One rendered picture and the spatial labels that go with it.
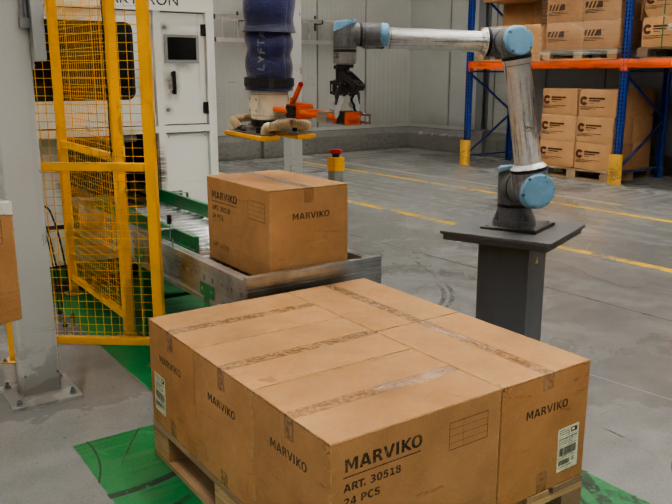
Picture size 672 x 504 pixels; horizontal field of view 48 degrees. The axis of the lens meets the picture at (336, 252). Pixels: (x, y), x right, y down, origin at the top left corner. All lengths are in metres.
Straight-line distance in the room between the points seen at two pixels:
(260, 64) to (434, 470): 1.98
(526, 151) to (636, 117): 7.98
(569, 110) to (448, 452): 9.23
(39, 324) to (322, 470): 1.95
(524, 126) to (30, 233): 2.13
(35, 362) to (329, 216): 1.46
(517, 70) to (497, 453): 1.56
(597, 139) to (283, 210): 8.04
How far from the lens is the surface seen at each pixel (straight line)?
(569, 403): 2.53
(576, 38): 11.05
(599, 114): 10.87
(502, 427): 2.32
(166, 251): 3.88
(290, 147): 6.44
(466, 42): 3.28
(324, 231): 3.34
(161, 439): 3.00
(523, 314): 3.45
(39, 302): 3.59
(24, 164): 3.47
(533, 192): 3.22
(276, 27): 3.43
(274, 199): 3.18
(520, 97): 3.20
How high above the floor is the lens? 1.42
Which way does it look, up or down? 13 degrees down
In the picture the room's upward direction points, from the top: straight up
